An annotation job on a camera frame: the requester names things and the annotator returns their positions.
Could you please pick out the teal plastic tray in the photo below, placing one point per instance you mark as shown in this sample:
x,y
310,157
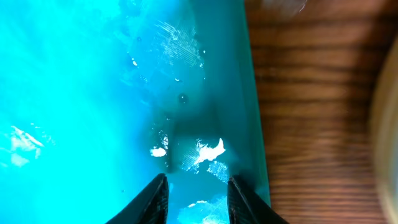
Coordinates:
x,y
99,97

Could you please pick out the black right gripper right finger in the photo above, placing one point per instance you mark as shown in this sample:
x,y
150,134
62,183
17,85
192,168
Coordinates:
x,y
246,207

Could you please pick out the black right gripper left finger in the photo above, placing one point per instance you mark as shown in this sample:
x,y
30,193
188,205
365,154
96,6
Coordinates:
x,y
150,206

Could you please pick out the light blue plate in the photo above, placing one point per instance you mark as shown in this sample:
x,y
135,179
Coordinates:
x,y
383,133

